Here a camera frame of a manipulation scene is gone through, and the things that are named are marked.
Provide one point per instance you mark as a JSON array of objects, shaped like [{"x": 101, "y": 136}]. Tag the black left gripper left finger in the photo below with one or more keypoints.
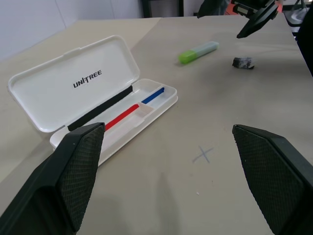
[{"x": 51, "y": 186}]

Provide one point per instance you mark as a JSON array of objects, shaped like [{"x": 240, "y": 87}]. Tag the dark grey eraser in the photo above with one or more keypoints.
[{"x": 242, "y": 62}]

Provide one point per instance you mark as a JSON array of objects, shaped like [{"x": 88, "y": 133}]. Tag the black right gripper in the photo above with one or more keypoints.
[{"x": 252, "y": 6}]

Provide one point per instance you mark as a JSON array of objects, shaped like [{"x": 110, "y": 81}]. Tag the blue pen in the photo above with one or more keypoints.
[{"x": 152, "y": 95}]

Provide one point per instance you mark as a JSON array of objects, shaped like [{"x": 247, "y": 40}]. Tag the black bulky object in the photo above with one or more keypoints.
[{"x": 306, "y": 46}]

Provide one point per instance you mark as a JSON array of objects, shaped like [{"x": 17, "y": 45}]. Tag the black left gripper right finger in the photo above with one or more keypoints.
[{"x": 271, "y": 176}]

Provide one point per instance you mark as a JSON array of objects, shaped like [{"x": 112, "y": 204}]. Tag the red pen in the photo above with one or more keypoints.
[{"x": 122, "y": 116}]

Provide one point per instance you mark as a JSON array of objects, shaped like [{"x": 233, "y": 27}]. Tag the green capped highlighter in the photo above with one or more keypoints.
[{"x": 198, "y": 51}]

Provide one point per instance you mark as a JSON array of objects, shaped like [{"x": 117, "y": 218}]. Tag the white Unitree pencil case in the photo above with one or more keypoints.
[{"x": 73, "y": 85}]

